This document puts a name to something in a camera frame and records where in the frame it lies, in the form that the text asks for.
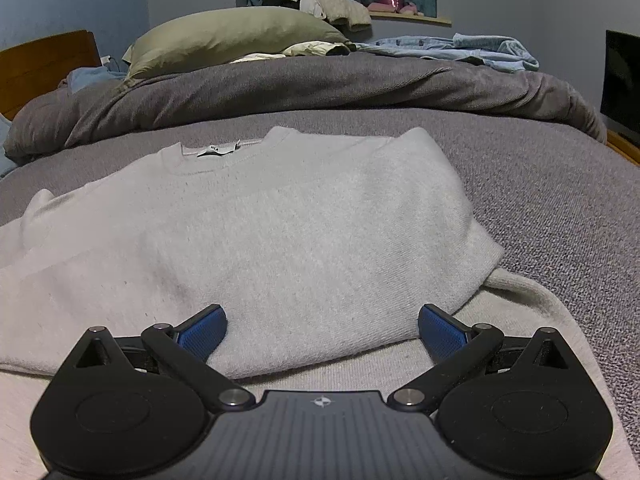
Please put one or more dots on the wooden window sill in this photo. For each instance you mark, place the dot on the wooden window sill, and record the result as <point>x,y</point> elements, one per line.
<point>425,20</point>

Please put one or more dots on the grey bed sheet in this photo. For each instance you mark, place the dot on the grey bed sheet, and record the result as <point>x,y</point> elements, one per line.
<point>550,210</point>

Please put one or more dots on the light blue sheet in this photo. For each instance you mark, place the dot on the light blue sheet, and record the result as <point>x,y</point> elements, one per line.
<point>4,145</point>

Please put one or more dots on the olive green pillow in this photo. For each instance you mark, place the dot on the olive green pillow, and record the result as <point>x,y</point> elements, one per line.
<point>225,40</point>

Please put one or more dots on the black television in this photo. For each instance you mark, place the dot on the black television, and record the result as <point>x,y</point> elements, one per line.
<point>622,85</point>

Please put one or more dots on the wooden television stand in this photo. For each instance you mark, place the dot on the wooden television stand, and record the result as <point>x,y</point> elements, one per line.
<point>625,147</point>

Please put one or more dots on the white knit sweater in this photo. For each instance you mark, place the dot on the white knit sweater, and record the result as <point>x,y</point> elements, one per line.
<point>300,225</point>

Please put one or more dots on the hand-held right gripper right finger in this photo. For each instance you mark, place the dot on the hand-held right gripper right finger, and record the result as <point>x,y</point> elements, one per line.
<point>442,330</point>

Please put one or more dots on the cream padded jacket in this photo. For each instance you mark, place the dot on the cream padded jacket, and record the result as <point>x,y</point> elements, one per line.
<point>335,5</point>

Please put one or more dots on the light blue pillow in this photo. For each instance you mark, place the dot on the light blue pillow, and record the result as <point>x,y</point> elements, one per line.
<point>92,79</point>

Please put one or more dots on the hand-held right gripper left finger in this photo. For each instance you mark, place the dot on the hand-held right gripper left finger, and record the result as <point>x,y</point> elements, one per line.
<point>202,332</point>

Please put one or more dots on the cream cloth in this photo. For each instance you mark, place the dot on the cream cloth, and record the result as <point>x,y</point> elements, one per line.
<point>305,50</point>

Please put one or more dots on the pink cloth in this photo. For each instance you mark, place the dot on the pink cloth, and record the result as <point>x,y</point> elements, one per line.
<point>407,10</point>

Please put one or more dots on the dark grey duvet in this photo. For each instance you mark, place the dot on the dark grey duvet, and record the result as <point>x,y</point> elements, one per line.
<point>300,90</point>

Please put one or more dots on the light blue denim shirt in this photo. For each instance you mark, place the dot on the light blue denim shirt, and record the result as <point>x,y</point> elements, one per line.
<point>450,50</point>

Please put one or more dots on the wooden headboard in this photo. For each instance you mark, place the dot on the wooden headboard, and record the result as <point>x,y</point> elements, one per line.
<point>35,65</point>

